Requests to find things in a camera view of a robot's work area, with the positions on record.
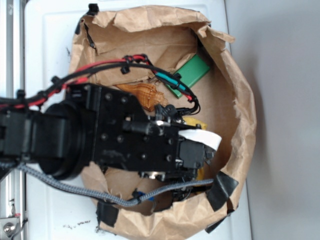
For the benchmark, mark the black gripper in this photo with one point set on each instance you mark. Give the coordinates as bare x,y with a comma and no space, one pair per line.
119,134

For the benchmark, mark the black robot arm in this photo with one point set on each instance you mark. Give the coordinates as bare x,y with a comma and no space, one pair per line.
49,146

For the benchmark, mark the brown conch seashell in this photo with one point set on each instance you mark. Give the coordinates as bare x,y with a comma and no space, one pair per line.
146,93

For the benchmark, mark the brown paper bag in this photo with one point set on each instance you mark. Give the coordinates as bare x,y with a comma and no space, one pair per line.
169,36

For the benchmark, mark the green rectangular block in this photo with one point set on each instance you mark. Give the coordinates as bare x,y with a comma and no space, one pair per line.
192,71

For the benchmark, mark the aluminium frame rail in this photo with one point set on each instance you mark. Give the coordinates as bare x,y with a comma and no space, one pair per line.
13,213

